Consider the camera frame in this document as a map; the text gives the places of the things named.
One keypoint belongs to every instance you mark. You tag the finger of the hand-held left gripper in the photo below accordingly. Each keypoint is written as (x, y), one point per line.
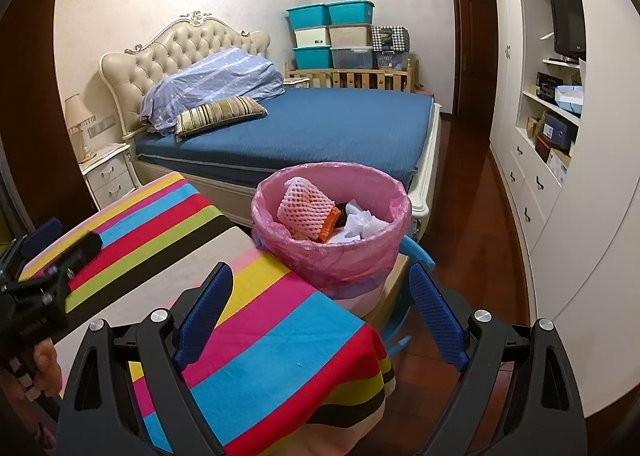
(82, 248)
(42, 233)

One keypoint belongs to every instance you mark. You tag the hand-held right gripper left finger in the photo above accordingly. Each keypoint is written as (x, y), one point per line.
(205, 321)

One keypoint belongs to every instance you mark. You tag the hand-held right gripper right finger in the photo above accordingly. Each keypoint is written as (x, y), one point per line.
(435, 316)

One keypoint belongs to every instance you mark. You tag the pink-lined waste bin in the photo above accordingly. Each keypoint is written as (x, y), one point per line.
(340, 266)

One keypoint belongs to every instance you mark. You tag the orange foam fruit net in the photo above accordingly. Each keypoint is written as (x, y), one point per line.
(330, 226)

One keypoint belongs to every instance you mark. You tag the pink foam fruit net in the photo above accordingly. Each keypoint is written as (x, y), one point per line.
(305, 208)

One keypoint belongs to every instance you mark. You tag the person's left hand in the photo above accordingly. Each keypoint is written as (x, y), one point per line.
(47, 371)

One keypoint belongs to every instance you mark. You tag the striped tablecloth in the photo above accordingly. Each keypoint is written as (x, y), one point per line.
(280, 336)

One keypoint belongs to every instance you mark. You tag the white nightstand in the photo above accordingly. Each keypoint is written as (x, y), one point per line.
(110, 176)

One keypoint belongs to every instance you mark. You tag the bedside table lamp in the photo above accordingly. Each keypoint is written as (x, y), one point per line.
(77, 116)

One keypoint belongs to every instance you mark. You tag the brown wooden wardrobe panel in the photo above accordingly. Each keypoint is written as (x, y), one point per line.
(30, 111)

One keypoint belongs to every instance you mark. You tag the pink patterned cloth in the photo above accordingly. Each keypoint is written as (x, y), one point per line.
(45, 438)

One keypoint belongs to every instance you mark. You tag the striped pillow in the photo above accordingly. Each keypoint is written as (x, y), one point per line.
(220, 113)

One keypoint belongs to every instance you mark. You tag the white printed box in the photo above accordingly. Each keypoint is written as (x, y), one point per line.
(559, 166)

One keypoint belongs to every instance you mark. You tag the brown cardboard box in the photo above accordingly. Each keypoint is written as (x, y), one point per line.
(535, 128)

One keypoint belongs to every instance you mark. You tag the lilac striped duvet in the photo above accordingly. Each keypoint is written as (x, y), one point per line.
(215, 81)

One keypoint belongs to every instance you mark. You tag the bed with tufted beige headboard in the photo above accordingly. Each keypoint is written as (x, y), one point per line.
(325, 131)

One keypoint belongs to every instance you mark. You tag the dark blue safe box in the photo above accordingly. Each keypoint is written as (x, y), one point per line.
(560, 131)

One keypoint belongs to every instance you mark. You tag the black device box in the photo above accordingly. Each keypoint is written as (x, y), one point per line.
(547, 88)

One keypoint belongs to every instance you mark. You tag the light blue tissue box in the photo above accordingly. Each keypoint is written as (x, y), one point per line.
(570, 98)

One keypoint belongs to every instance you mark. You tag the dark clear storage bag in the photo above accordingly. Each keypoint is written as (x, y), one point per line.
(390, 61)

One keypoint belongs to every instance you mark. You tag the brown wooden door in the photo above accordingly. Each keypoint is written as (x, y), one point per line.
(472, 56)

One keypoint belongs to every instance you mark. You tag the checkered bag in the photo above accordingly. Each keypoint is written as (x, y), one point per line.
(390, 38)

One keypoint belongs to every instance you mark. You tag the stack of plastic storage bins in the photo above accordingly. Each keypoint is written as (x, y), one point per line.
(312, 56)

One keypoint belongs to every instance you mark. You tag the black television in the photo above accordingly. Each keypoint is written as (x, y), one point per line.
(567, 18)

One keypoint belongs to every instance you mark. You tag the wall switch panel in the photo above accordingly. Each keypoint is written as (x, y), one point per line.
(100, 127)

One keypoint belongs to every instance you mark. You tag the white wall cabinet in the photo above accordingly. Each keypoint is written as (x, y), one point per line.
(600, 236)

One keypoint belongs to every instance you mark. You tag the wooden crib rail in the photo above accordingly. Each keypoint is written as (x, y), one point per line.
(350, 78)

